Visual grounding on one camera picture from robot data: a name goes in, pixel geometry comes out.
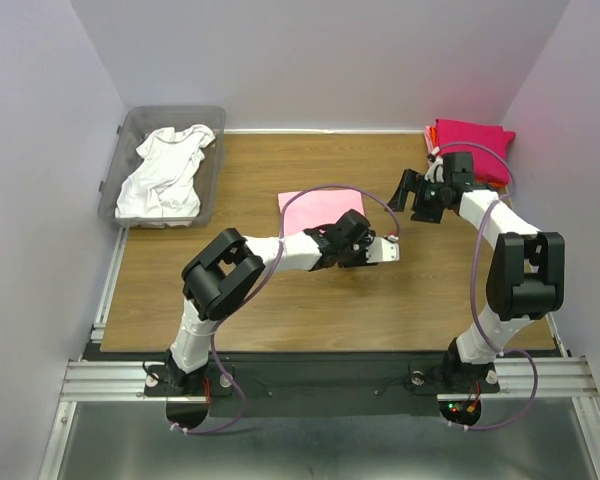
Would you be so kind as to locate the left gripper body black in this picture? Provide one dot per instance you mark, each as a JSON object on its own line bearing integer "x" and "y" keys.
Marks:
{"x": 355, "y": 255}

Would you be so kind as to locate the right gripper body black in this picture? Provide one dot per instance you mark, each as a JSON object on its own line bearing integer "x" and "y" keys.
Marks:
{"x": 428, "y": 201}

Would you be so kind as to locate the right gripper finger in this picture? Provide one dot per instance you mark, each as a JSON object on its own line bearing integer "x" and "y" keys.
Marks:
{"x": 398, "y": 201}
{"x": 410, "y": 180}

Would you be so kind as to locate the light pink t-shirt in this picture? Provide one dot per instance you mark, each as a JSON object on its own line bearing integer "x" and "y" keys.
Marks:
{"x": 320, "y": 207}

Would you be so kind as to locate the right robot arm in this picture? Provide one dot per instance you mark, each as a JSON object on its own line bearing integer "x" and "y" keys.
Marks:
{"x": 525, "y": 281}

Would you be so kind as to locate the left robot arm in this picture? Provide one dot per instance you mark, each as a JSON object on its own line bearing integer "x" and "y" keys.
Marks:
{"x": 223, "y": 277}

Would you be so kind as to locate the pale pink folded t-shirt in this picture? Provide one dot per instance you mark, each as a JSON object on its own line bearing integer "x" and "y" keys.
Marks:
{"x": 431, "y": 140}

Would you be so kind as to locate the orange folded t-shirt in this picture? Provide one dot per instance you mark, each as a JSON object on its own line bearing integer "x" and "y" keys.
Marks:
{"x": 431, "y": 135}

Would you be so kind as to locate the magenta folded t-shirt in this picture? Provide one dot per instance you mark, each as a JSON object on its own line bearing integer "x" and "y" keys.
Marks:
{"x": 480, "y": 145}

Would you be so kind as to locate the white t-shirt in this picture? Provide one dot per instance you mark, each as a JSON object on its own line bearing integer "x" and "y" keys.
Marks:
{"x": 163, "y": 185}

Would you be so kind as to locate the clear plastic bin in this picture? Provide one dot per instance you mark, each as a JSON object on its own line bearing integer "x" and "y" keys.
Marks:
{"x": 139, "y": 123}

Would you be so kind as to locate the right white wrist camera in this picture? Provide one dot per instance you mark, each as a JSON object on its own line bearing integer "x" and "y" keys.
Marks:
{"x": 435, "y": 172}

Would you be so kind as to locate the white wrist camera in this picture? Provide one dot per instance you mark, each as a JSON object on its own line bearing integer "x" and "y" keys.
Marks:
{"x": 435, "y": 172}
{"x": 383, "y": 250}

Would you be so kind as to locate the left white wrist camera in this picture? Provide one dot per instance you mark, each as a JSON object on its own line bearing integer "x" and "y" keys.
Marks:
{"x": 383, "y": 250}

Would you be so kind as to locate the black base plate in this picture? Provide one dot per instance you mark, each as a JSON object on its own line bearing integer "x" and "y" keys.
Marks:
{"x": 323, "y": 384}

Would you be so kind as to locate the aluminium frame rail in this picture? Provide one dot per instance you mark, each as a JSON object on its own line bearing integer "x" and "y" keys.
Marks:
{"x": 92, "y": 381}

